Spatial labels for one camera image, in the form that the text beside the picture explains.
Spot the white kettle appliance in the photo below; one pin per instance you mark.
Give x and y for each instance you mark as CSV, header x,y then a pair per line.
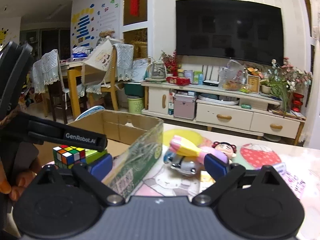
x,y
156,71

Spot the red vase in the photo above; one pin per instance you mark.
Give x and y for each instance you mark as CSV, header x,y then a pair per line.
x,y
297,102

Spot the open cardboard box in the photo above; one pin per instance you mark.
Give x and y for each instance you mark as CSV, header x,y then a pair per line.
x,y
134,140

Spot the clear plastic snack bag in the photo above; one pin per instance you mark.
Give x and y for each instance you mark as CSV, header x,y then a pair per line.
x,y
231,75

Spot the yellow wooden dining table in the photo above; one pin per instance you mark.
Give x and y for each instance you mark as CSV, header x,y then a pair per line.
x,y
72,70

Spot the framed certificate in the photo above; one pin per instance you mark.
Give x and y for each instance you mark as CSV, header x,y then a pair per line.
x,y
253,84

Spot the potted flower plant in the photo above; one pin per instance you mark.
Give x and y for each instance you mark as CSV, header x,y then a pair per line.
x,y
284,79

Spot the pink storage case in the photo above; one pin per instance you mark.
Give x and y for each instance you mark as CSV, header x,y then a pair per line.
x,y
185,106

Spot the cream tv cabinet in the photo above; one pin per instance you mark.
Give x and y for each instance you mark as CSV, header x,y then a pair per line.
x,y
234,111

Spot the beige tote bag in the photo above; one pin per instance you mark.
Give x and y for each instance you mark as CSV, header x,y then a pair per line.
x,y
101,55

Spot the rubik's cube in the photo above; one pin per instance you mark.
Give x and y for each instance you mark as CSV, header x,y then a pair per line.
x,y
67,156

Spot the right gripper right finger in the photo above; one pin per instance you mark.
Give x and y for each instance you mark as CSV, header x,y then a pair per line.
x,y
226,177

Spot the red flat box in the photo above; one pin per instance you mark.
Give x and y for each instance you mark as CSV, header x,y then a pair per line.
x,y
179,81

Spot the red berry branch decoration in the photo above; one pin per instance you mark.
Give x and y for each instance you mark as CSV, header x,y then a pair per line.
x,y
172,62

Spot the blue wall sticker chart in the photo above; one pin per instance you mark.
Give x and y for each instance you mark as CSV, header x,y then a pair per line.
x,y
82,27

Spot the pink cartoon box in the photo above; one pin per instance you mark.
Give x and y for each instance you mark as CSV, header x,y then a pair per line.
x,y
296,184

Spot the wooden chair with lace cover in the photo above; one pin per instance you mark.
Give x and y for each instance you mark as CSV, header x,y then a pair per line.
x,y
94,79

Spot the dark chair with lace cover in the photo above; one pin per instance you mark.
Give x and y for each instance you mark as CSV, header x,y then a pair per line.
x,y
47,77

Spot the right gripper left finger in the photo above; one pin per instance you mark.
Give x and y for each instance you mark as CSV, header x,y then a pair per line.
x,y
90,176

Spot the green and white box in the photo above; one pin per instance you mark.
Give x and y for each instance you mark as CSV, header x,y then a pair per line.
x,y
93,155

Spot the green waste bin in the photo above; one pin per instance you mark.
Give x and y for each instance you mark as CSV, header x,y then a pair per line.
x,y
135,104

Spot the white purple small box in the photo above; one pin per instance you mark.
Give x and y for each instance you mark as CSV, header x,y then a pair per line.
x,y
280,168

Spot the pink yellow doll toy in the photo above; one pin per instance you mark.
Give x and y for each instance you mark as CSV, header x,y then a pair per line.
x,y
221,150

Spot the black flat screen television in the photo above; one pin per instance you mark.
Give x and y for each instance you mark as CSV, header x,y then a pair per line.
x,y
230,29

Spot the giraffe height chart sticker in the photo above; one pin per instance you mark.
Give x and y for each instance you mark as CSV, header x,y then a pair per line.
x,y
4,37

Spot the dark green storage bin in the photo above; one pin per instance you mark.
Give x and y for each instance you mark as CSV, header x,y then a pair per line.
x,y
134,89

